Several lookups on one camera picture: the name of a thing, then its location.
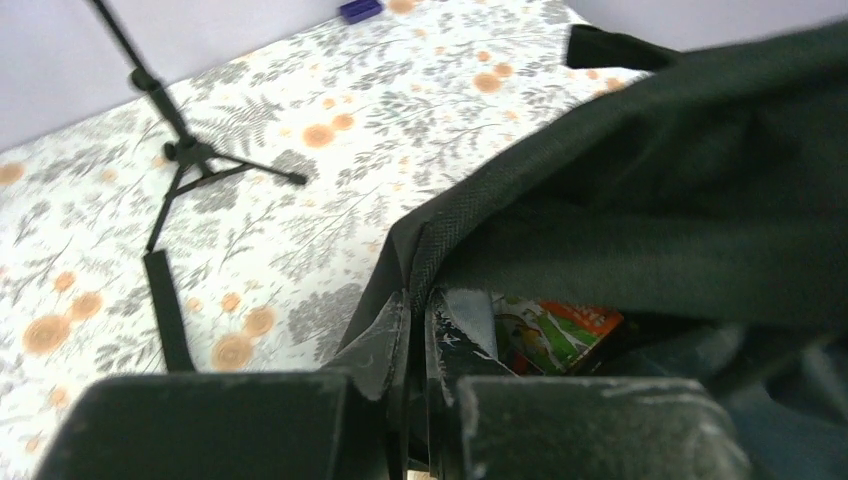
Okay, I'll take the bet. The green microphone on tripod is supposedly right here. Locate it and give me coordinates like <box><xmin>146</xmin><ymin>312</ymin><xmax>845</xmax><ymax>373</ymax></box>
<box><xmin>89</xmin><ymin>0</ymin><xmax>307</xmax><ymax>255</ymax></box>

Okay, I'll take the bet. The small blue block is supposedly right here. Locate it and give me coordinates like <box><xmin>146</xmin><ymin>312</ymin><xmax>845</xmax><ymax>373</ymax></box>
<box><xmin>338</xmin><ymin>0</ymin><xmax>383</xmax><ymax>25</ymax></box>

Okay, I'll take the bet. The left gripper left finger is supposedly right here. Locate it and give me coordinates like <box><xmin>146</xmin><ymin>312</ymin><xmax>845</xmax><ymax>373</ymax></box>
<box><xmin>36</xmin><ymin>292</ymin><xmax>410</xmax><ymax>479</ymax></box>

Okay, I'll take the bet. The floral table mat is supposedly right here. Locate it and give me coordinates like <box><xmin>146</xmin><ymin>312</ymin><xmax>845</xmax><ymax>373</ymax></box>
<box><xmin>1</xmin><ymin>1</ymin><xmax>641</xmax><ymax>479</ymax></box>

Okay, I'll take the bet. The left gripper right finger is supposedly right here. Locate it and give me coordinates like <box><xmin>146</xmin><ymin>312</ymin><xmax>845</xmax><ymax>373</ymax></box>
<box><xmin>424</xmin><ymin>290</ymin><xmax>752</xmax><ymax>479</ymax></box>

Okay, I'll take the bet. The black student backpack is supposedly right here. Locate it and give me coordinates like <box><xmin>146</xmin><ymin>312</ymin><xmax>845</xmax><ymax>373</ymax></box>
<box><xmin>142</xmin><ymin>19</ymin><xmax>848</xmax><ymax>480</ymax></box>

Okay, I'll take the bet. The orange illustrated book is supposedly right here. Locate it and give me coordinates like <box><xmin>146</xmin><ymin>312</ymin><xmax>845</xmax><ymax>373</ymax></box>
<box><xmin>493</xmin><ymin>295</ymin><xmax>624</xmax><ymax>376</ymax></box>

